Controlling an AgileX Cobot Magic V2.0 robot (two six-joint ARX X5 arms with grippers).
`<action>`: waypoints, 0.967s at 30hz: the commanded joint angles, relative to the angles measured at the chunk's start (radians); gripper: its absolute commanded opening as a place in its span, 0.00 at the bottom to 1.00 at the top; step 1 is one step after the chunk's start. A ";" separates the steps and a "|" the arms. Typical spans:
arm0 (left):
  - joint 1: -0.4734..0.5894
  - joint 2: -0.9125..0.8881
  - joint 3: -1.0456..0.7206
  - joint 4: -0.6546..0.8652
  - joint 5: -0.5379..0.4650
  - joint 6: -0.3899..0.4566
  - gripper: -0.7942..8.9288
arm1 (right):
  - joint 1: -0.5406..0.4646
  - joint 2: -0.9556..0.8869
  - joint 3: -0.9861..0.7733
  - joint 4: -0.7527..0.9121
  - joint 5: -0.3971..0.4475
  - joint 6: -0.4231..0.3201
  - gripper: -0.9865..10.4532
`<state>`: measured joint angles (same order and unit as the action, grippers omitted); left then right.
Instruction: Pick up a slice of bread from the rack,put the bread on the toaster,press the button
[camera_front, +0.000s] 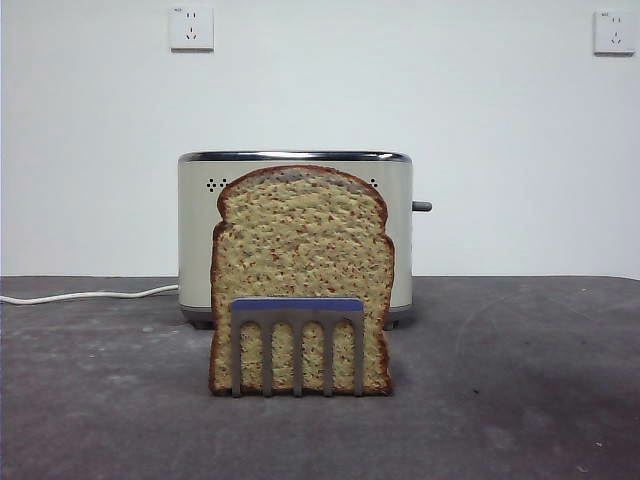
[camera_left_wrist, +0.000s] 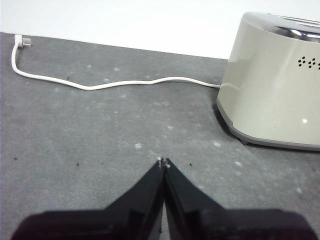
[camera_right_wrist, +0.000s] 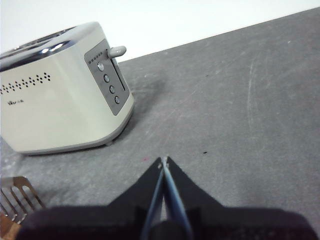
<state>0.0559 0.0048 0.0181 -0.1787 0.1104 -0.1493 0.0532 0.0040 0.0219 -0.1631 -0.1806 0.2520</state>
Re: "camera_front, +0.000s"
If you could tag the brown wholegrain bread slice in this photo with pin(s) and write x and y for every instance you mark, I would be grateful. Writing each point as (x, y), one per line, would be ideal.
(300, 240)

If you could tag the shiny metal toast rack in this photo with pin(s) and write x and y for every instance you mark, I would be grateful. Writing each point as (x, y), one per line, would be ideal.
(297, 314)

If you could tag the grey toaster lever knob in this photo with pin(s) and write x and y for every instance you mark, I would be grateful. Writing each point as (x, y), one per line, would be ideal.
(423, 206)

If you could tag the beige stainless steel toaster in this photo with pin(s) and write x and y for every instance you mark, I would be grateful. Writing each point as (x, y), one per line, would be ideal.
(195, 240)

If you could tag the white wall socket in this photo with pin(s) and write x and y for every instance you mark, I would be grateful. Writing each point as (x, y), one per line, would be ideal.
(192, 29)
(615, 33)

